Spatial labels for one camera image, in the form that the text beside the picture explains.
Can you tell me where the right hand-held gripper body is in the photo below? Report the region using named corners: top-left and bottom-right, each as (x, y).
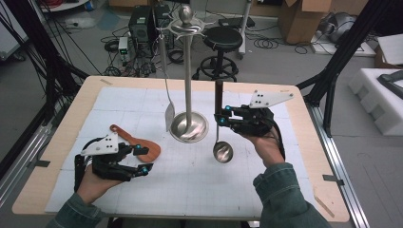
top-left (230, 89), bottom-right (295, 138)

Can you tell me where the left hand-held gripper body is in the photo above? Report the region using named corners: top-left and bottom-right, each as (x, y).
top-left (80, 132), bottom-right (133, 182)

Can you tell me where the wooden spatula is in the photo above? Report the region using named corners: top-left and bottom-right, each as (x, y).
top-left (109, 123), bottom-right (162, 163)

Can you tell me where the steel ladle with wooden handle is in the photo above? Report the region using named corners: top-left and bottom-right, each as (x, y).
top-left (212, 80), bottom-right (234, 164)

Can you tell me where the steel spatula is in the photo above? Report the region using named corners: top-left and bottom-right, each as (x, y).
top-left (157, 28), bottom-right (176, 133)

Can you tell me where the steel utensil stand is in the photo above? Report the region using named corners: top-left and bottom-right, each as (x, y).
top-left (157, 5), bottom-right (215, 144)

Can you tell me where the person's left hand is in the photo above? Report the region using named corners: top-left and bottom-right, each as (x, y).
top-left (76, 173), bottom-right (124, 205)

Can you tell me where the person's right hand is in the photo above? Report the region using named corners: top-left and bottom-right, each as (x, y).
top-left (241, 129), bottom-right (286, 168)

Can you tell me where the white foam mat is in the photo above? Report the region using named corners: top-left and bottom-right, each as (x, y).
top-left (44, 85), bottom-right (321, 220)

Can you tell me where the black tape strip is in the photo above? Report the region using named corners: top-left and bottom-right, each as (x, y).
top-left (27, 160), bottom-right (51, 169)
top-left (322, 174), bottom-right (345, 187)

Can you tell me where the black round stool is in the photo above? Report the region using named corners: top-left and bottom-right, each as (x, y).
top-left (192, 26), bottom-right (244, 83)

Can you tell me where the white pole stand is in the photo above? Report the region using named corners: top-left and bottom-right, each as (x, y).
top-left (237, 0), bottom-right (255, 60)

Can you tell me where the flat black device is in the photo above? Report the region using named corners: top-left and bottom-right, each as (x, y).
top-left (218, 16), bottom-right (256, 29)

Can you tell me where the cardboard box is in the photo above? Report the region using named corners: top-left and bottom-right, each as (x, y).
top-left (278, 0), bottom-right (335, 46)

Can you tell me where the small white power box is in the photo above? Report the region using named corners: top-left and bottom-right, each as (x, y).
top-left (118, 36), bottom-right (129, 55)

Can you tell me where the black computer tower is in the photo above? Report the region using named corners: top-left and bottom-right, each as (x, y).
top-left (153, 3), bottom-right (175, 48)
top-left (127, 5), bottom-right (154, 44)

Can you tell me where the white foam block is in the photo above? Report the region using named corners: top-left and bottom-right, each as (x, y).
top-left (348, 67), bottom-right (403, 137)

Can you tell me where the grey dome device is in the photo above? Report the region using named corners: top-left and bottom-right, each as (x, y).
top-left (319, 11), bottom-right (357, 44)

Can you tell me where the white board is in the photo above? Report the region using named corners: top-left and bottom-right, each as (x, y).
top-left (310, 31), bottom-right (377, 58)

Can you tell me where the black curved object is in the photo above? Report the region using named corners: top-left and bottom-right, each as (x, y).
top-left (376, 69), bottom-right (403, 100)

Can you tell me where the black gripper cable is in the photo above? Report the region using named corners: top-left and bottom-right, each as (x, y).
top-left (74, 137), bottom-right (106, 193)
top-left (269, 118), bottom-right (286, 161)

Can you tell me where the coiled black cable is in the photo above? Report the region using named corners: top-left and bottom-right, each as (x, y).
top-left (253, 32), bottom-right (313, 55)

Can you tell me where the aluminium rail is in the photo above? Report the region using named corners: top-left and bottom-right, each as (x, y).
top-left (305, 103), bottom-right (371, 228)
top-left (0, 123), bottom-right (53, 207)

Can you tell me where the tangle of floor cables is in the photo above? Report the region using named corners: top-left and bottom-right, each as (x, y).
top-left (101, 27), bottom-right (191, 79)

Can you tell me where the black metal frame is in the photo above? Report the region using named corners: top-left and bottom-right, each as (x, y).
top-left (296, 0), bottom-right (393, 138)
top-left (0, 0), bottom-right (90, 179)

